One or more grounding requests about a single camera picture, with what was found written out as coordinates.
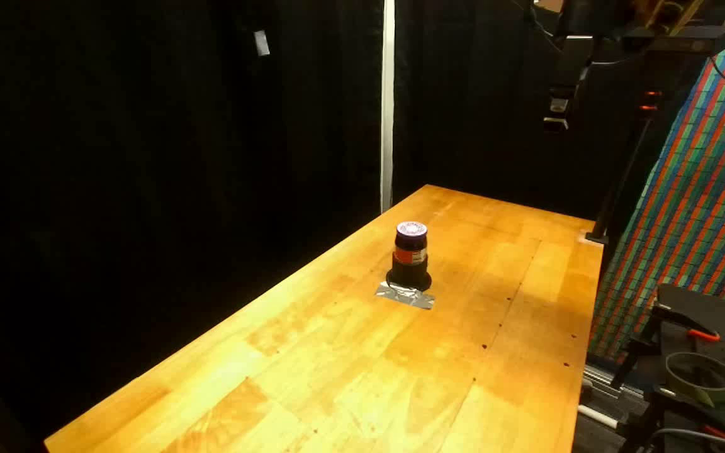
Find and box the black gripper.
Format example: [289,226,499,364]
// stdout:
[538,0,603,135]

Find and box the dark cup with purple top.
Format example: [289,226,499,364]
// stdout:
[386,218,432,295]

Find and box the black tripod stand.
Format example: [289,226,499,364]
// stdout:
[585,56,674,246]

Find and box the white vertical pole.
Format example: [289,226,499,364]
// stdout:
[378,0,398,214]

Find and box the colourful patterned board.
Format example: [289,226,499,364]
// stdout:
[590,0,725,368]

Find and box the black clamp with orange trigger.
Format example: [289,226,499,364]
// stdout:
[611,300,725,390]

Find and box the grey tape patch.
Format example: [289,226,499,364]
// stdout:
[374,278,437,311]

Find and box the small white hanging tag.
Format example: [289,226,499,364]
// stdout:
[252,27,272,61]

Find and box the grey tape roll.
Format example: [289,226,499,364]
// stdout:
[661,350,725,409]

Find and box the black curtain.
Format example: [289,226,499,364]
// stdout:
[0,0,666,453]

